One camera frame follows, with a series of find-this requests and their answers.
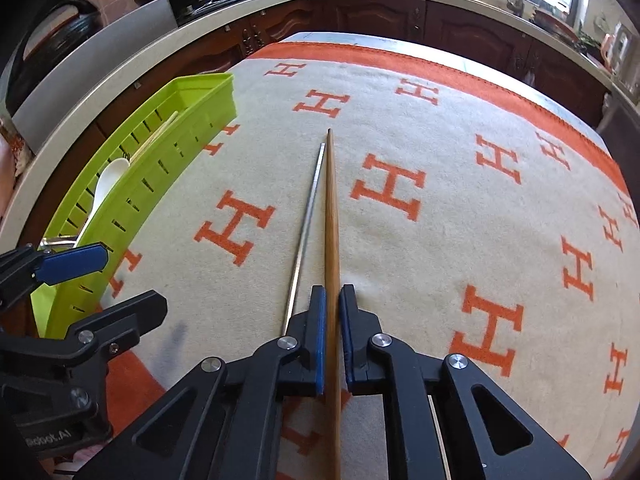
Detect stainless steel counter panel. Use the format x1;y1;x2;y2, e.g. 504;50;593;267
10;0;178;153

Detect green plastic utensil tray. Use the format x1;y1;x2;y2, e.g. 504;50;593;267
30;72;238;338

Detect brown wooden kitchen cabinets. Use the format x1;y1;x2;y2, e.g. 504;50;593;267
20;0;608;241

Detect black gas stove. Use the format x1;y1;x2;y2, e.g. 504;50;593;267
167;0;261;26

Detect stainless steel appliance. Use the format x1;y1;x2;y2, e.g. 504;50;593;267
597;90;640;171

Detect orange letter print blanket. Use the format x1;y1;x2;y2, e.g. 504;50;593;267
97;40;636;480

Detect crumpled plastic bag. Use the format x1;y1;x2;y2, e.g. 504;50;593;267
0;130;36;181

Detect white ceramic spoon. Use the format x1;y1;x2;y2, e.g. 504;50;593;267
75;157;132;243

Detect brown wooden chopstick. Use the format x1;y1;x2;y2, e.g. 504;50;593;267
324;128;343;480

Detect red pan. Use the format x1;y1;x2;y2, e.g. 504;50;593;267
532;7;581;43

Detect pink cup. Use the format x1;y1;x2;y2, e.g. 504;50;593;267
600;32;618;68

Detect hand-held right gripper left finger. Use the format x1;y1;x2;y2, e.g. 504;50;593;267
75;285;328;480

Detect black red pressure cooker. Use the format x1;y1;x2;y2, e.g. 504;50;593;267
5;0;101;106

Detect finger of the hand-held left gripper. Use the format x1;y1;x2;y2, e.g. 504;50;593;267
65;289;169;367
0;242;110;311

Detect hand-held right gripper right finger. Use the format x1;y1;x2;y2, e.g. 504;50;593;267
339;284;593;480

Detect metal chopstick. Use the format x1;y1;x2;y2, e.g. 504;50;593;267
280;142;327;336

